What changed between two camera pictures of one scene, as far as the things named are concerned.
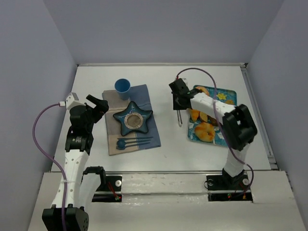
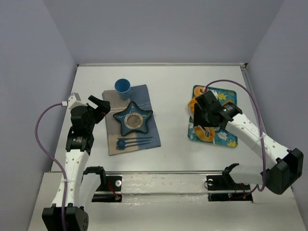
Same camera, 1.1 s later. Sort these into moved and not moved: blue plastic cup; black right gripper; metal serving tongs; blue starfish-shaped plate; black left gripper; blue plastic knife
Moved: black right gripper; metal serving tongs
Not moved: blue plastic cup; black left gripper; blue plastic knife; blue starfish-shaped plate
